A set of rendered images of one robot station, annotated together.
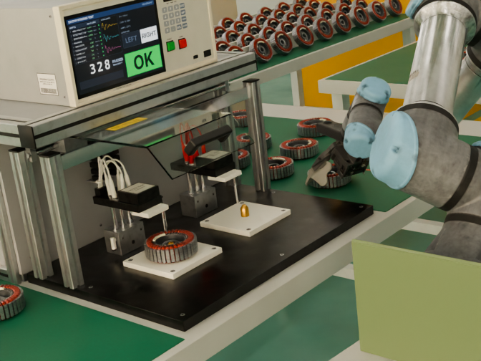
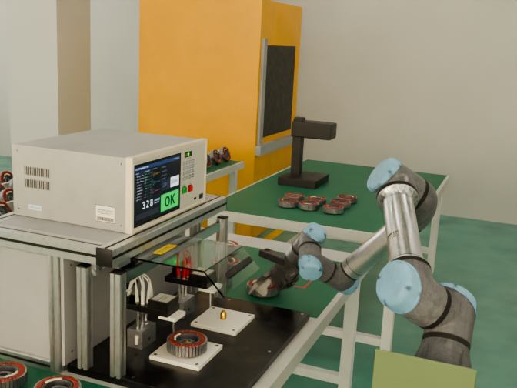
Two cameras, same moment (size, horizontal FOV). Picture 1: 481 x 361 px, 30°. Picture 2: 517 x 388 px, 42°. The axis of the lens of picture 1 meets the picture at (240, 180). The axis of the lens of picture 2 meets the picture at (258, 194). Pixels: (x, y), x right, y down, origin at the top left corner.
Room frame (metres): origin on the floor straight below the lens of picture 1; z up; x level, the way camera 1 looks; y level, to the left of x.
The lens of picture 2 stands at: (0.10, 0.62, 1.63)
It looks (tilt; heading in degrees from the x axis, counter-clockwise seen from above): 13 degrees down; 339
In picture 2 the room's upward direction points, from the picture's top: 3 degrees clockwise
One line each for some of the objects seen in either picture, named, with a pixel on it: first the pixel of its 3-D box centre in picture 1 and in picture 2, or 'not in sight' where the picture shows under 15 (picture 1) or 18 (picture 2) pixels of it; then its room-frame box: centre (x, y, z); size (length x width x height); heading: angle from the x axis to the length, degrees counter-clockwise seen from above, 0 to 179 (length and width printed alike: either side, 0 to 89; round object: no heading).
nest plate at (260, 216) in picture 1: (245, 218); (223, 320); (1.94, 0.00, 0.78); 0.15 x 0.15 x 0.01; 48
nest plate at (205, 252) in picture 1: (172, 256); (186, 351); (1.77, 0.16, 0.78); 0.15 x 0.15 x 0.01; 48
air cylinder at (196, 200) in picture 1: (198, 200); (181, 305); (2.04, 0.11, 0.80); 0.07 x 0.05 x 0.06; 138
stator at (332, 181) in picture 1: (329, 175); (262, 288); (2.20, -0.23, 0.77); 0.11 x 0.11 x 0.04
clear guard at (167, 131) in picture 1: (154, 138); (188, 262); (1.78, 0.16, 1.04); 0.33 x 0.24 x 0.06; 48
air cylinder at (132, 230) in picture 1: (124, 236); (141, 334); (1.86, 0.27, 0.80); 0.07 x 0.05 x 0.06; 138
